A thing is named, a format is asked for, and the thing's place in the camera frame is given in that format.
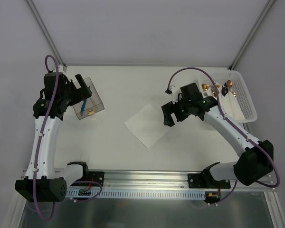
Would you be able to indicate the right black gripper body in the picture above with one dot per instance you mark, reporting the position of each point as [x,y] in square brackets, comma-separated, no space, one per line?
[174,111]

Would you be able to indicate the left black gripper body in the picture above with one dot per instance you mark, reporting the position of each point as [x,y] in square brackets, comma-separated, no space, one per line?
[80,89]

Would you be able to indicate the white paper napkin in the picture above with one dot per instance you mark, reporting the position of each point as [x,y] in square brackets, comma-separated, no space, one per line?
[147,126]

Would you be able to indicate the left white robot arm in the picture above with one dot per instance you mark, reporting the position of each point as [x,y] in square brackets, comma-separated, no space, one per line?
[40,182]

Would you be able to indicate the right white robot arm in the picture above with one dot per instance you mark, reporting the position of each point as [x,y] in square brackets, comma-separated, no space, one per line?
[255,157]

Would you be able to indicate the rolled napkin with copper spoon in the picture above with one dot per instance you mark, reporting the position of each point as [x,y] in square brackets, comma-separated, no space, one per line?
[205,89]

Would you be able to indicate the rolled napkin with black spoon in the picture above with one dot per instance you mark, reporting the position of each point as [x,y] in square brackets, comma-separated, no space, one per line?
[224,91]

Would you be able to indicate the smoky transparent plastic container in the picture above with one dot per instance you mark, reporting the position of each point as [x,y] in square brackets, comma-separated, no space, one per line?
[94,103]

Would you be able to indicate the small wooden spoon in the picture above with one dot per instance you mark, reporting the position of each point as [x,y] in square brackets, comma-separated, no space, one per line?
[91,112]

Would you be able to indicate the copper spoon in basket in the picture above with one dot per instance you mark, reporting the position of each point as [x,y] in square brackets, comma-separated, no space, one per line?
[229,85]

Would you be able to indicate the white perforated plastic basket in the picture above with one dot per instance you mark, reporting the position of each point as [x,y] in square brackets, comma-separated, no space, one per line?
[242,105]

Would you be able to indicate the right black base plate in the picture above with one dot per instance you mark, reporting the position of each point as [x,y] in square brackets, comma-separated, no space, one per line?
[205,181]

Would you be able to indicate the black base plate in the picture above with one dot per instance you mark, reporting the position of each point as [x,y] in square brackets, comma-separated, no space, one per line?
[96,176]
[205,181]

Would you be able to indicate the aluminium mounting rail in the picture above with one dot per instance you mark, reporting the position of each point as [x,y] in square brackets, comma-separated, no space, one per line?
[166,180]

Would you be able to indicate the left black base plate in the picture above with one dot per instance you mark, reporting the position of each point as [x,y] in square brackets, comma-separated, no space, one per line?
[96,176]

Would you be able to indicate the white slotted cable duct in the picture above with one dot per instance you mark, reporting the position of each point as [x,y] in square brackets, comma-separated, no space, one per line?
[137,194]

